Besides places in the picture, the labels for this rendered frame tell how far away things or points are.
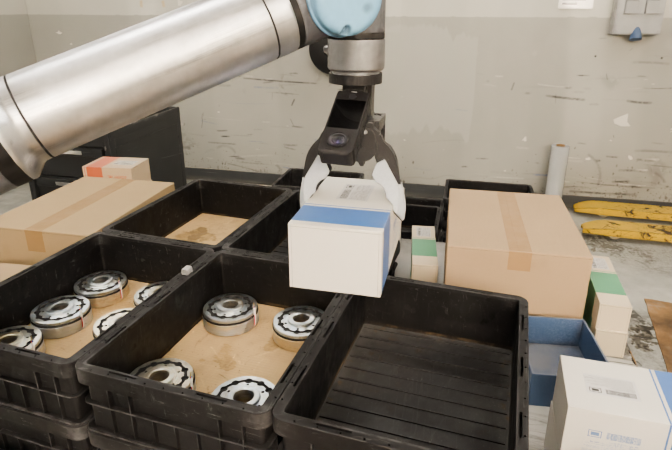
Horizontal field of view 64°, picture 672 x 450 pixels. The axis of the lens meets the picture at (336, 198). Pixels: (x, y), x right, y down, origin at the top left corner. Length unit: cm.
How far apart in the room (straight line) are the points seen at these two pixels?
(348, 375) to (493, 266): 46
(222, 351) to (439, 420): 38
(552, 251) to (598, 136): 295
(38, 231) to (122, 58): 99
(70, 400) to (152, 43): 58
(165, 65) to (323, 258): 32
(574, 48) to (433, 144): 113
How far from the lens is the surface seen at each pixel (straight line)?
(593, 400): 88
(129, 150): 258
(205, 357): 99
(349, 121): 68
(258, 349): 99
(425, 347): 100
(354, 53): 69
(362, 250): 67
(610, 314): 127
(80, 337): 111
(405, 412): 87
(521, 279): 125
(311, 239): 68
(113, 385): 82
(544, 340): 129
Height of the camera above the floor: 140
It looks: 20 degrees down
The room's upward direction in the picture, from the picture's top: straight up
